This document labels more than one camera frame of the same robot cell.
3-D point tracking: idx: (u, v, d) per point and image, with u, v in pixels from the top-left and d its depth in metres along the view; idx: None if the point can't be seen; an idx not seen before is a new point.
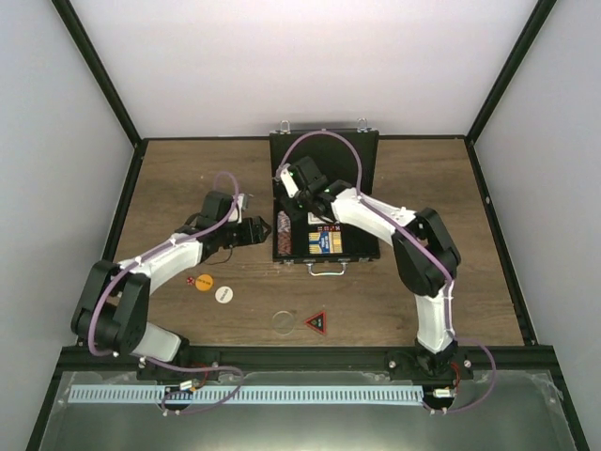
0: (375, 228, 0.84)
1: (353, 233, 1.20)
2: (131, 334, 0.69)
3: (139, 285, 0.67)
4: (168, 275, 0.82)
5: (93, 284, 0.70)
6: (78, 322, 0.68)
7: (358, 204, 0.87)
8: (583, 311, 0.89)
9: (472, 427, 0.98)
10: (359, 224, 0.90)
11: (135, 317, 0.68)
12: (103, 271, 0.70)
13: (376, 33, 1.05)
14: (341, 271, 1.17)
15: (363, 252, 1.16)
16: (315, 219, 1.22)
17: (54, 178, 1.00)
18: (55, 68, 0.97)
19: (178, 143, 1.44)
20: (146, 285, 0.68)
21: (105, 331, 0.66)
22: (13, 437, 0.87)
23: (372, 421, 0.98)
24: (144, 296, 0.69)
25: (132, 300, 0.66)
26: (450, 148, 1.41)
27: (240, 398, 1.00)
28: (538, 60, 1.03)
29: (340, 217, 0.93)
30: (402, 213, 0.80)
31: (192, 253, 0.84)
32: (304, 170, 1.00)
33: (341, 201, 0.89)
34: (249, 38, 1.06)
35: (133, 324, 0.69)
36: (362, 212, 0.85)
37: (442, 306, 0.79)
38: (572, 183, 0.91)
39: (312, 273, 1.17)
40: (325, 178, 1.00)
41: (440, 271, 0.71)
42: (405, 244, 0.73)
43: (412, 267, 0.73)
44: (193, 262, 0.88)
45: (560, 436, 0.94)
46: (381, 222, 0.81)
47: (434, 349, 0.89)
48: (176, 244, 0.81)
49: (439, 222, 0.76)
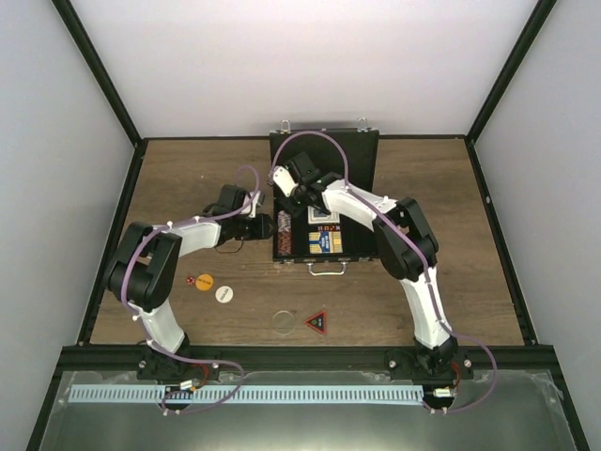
0: (361, 215, 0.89)
1: (354, 233, 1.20)
2: (161, 290, 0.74)
3: (172, 242, 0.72)
4: (190, 249, 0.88)
5: (128, 241, 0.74)
6: (110, 279, 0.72)
7: (345, 193, 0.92)
8: (582, 311, 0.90)
9: (472, 427, 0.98)
10: (345, 212, 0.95)
11: (165, 273, 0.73)
12: (138, 230, 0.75)
13: (377, 33, 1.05)
14: (341, 271, 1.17)
15: (363, 252, 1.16)
16: (315, 218, 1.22)
17: (55, 178, 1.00)
18: (55, 68, 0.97)
19: (178, 142, 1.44)
20: (177, 243, 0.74)
21: (138, 286, 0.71)
22: (13, 438, 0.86)
23: (373, 421, 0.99)
24: (174, 254, 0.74)
25: (164, 257, 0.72)
26: (450, 148, 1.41)
27: (240, 398, 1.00)
28: (538, 62, 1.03)
29: (330, 206, 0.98)
30: (384, 202, 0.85)
31: (211, 231, 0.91)
32: (298, 164, 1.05)
33: (331, 190, 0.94)
34: (250, 38, 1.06)
35: (162, 281, 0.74)
36: (349, 200, 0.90)
37: (426, 292, 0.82)
38: (572, 183, 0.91)
39: (312, 273, 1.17)
40: (317, 171, 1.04)
41: (417, 256, 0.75)
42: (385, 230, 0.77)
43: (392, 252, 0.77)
44: (211, 244, 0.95)
45: (560, 435, 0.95)
46: (365, 209, 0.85)
47: (430, 345, 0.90)
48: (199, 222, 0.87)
49: (418, 209, 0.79)
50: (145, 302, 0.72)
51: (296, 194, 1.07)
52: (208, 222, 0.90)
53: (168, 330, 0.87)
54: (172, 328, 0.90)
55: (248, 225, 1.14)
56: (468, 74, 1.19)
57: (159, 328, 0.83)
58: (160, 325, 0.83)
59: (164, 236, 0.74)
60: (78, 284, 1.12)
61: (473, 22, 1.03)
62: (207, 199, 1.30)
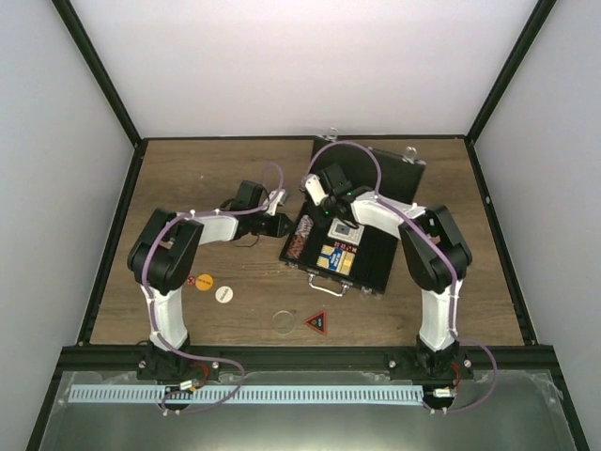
0: (390, 225, 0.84)
1: (371, 259, 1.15)
2: (179, 275, 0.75)
3: (193, 228, 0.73)
4: (208, 240, 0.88)
5: (151, 225, 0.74)
6: (133, 260, 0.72)
7: (373, 202, 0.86)
8: (581, 310, 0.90)
9: (472, 428, 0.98)
10: (372, 222, 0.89)
11: (186, 258, 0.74)
12: (163, 215, 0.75)
13: (375, 34, 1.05)
14: (340, 293, 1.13)
15: (368, 282, 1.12)
16: (335, 232, 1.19)
17: (55, 178, 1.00)
18: (55, 68, 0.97)
19: (178, 142, 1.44)
20: (199, 231, 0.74)
21: (159, 268, 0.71)
22: (13, 438, 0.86)
23: (373, 421, 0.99)
24: (196, 240, 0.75)
25: (187, 241, 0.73)
26: (450, 148, 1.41)
27: (240, 398, 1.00)
28: (538, 61, 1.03)
29: (357, 218, 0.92)
30: (414, 210, 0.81)
31: (229, 225, 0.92)
32: (330, 175, 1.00)
33: (357, 200, 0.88)
34: (249, 36, 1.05)
35: (183, 266, 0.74)
36: (377, 208, 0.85)
37: (447, 303, 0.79)
38: (573, 182, 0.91)
39: (311, 285, 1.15)
40: (350, 184, 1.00)
41: (446, 264, 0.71)
42: (412, 237, 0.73)
43: (418, 258, 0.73)
44: (226, 238, 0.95)
45: (561, 436, 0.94)
46: (393, 216, 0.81)
47: (434, 347, 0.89)
48: (218, 213, 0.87)
49: (449, 217, 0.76)
50: (162, 283, 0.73)
51: (325, 205, 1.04)
52: (226, 216, 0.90)
53: (177, 320, 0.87)
54: (179, 318, 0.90)
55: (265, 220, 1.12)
56: (468, 74, 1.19)
57: (168, 317, 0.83)
58: (170, 314, 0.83)
59: (187, 222, 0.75)
60: (78, 284, 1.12)
61: (473, 21, 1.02)
62: (206, 199, 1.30)
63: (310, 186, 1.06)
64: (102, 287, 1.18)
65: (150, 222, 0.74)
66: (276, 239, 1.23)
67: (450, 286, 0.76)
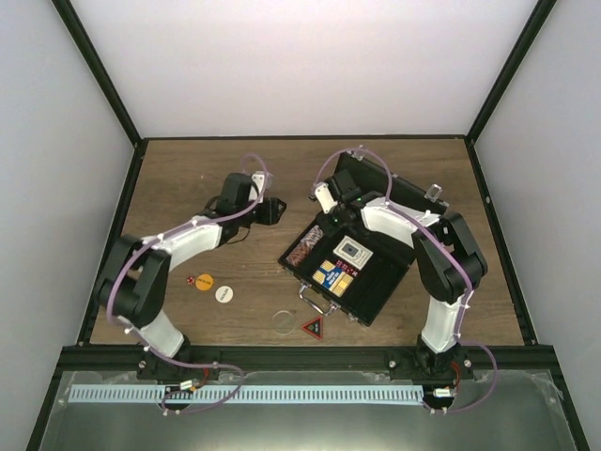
0: (401, 233, 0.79)
1: (371, 287, 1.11)
2: (150, 307, 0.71)
3: (160, 260, 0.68)
4: (185, 256, 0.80)
5: (116, 256, 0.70)
6: (99, 295, 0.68)
7: (384, 209, 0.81)
8: (581, 310, 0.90)
9: (472, 428, 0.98)
10: (384, 229, 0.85)
11: (155, 291, 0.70)
12: (128, 245, 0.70)
13: (374, 34, 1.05)
14: (325, 314, 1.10)
15: (355, 310, 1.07)
16: (341, 251, 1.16)
17: (55, 178, 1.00)
18: (55, 68, 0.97)
19: (177, 141, 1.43)
20: (166, 260, 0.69)
21: (126, 303, 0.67)
22: (13, 437, 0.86)
23: (373, 421, 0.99)
24: (163, 272, 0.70)
25: (153, 274, 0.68)
26: (450, 148, 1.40)
27: (241, 398, 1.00)
28: (538, 61, 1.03)
29: (368, 224, 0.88)
30: (426, 216, 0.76)
31: (211, 235, 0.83)
32: (339, 182, 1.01)
33: (368, 206, 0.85)
34: (248, 37, 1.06)
35: (152, 299, 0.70)
36: (388, 215, 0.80)
37: (456, 313, 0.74)
38: (574, 181, 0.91)
39: (300, 295, 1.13)
40: (359, 190, 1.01)
41: (461, 276, 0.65)
42: (425, 244, 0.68)
43: (431, 268, 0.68)
44: (211, 246, 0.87)
45: (561, 436, 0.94)
46: (406, 223, 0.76)
47: (437, 349, 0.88)
48: (195, 226, 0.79)
49: (464, 225, 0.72)
50: (131, 318, 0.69)
51: (334, 211, 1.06)
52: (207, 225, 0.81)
53: (164, 338, 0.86)
54: (170, 335, 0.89)
55: (255, 210, 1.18)
56: (468, 74, 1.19)
57: (152, 339, 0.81)
58: (153, 336, 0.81)
59: (153, 252, 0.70)
60: (78, 284, 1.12)
61: (473, 21, 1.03)
62: (206, 199, 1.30)
63: (317, 194, 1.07)
64: None
65: (114, 256, 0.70)
66: (277, 239, 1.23)
67: (463, 297, 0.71)
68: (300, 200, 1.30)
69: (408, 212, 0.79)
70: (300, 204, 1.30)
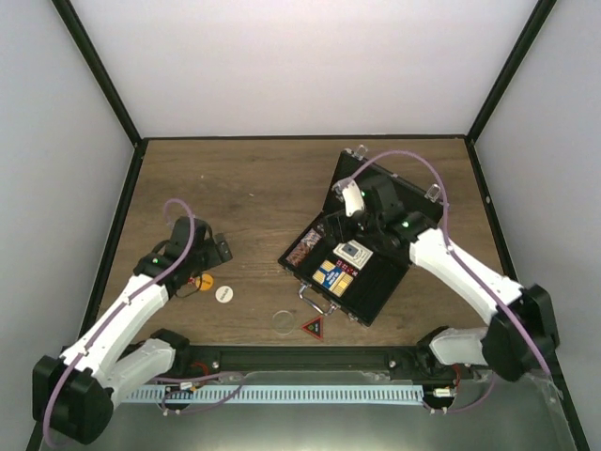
0: (461, 287, 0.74)
1: (371, 286, 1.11)
2: (98, 420, 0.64)
3: (85, 390, 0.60)
4: (133, 334, 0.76)
5: (40, 387, 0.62)
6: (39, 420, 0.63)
7: (447, 257, 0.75)
8: (580, 311, 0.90)
9: (469, 428, 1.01)
10: (436, 272, 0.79)
11: (95, 410, 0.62)
12: (48, 370, 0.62)
13: (375, 34, 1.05)
14: (326, 313, 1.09)
15: (354, 309, 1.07)
16: (341, 250, 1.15)
17: (55, 178, 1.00)
18: (54, 67, 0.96)
19: (177, 141, 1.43)
20: (95, 383, 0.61)
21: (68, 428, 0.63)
22: (14, 438, 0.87)
23: (371, 421, 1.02)
24: (98, 391, 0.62)
25: (84, 402, 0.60)
26: (451, 147, 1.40)
27: (242, 398, 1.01)
28: (539, 61, 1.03)
29: (414, 258, 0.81)
30: (504, 285, 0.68)
31: (154, 299, 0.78)
32: (381, 194, 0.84)
33: (422, 245, 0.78)
34: (249, 36, 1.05)
35: (96, 414, 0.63)
36: (449, 265, 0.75)
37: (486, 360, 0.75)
38: (574, 182, 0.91)
39: (300, 297, 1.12)
40: (403, 208, 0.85)
41: (539, 362, 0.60)
42: (507, 328, 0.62)
43: (509, 349, 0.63)
44: (161, 303, 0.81)
45: (561, 436, 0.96)
46: (474, 285, 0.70)
47: (442, 360, 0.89)
48: (129, 305, 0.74)
49: (548, 302, 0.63)
50: (80, 438, 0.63)
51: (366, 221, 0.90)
52: (137, 303, 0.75)
53: (149, 368, 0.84)
54: (149, 366, 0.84)
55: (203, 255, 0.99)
56: (468, 74, 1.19)
57: (130, 390, 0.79)
58: (130, 390, 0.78)
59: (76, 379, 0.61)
60: (77, 285, 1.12)
61: (474, 21, 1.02)
62: (207, 199, 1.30)
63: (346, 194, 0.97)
64: (101, 287, 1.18)
65: (34, 386, 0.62)
66: (277, 239, 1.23)
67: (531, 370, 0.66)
68: (299, 201, 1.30)
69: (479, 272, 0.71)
70: (300, 204, 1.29)
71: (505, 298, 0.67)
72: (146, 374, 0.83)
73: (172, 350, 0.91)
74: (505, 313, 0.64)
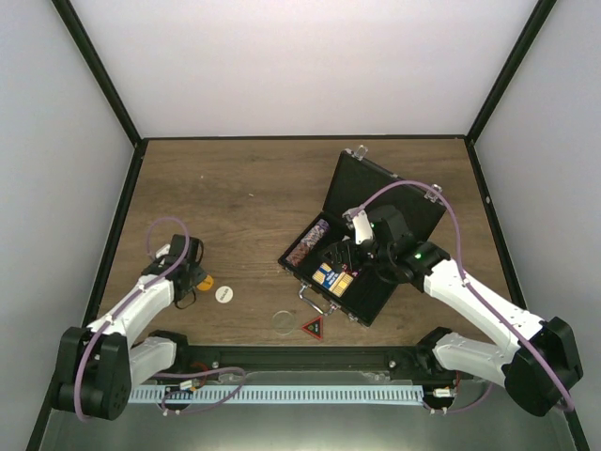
0: (478, 318, 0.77)
1: (371, 286, 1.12)
2: (119, 391, 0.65)
3: (116, 347, 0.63)
4: (146, 319, 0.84)
5: (67, 355, 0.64)
6: (59, 396, 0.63)
7: (462, 287, 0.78)
8: (579, 311, 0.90)
9: (469, 429, 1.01)
10: (449, 302, 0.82)
11: (119, 376, 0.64)
12: (76, 337, 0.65)
13: (375, 33, 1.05)
14: (327, 314, 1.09)
15: (354, 310, 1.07)
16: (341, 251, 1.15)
17: (55, 177, 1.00)
18: (54, 68, 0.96)
19: (177, 142, 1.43)
20: (123, 344, 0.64)
21: (92, 396, 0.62)
22: (15, 438, 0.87)
23: (371, 421, 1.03)
24: (124, 355, 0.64)
25: (112, 364, 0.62)
26: (451, 148, 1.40)
27: (240, 398, 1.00)
28: (539, 60, 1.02)
29: (428, 290, 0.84)
30: (525, 318, 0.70)
31: (164, 290, 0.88)
32: (391, 225, 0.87)
33: (439, 277, 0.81)
34: (249, 37, 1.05)
35: (120, 382, 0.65)
36: (464, 295, 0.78)
37: (497, 374, 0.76)
38: (575, 181, 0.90)
39: (300, 297, 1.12)
40: (412, 236, 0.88)
41: (563, 396, 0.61)
42: (532, 365, 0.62)
43: (532, 382, 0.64)
44: (167, 301, 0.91)
45: (561, 436, 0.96)
46: (492, 317, 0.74)
47: (444, 363, 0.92)
48: (145, 290, 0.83)
49: (571, 335, 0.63)
50: (103, 411, 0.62)
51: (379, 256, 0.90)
52: (150, 294, 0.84)
53: (155, 362, 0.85)
54: (157, 358, 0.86)
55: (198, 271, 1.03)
56: (468, 74, 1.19)
57: (143, 381, 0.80)
58: (142, 380, 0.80)
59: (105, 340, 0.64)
60: (77, 285, 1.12)
61: (474, 21, 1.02)
62: (207, 200, 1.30)
63: (357, 223, 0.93)
64: (101, 287, 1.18)
65: (61, 356, 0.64)
66: (277, 239, 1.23)
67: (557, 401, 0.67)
68: (299, 201, 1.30)
69: (498, 306, 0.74)
70: (300, 205, 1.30)
71: (527, 332, 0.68)
72: (154, 366, 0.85)
73: (173, 345, 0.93)
74: (528, 349, 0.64)
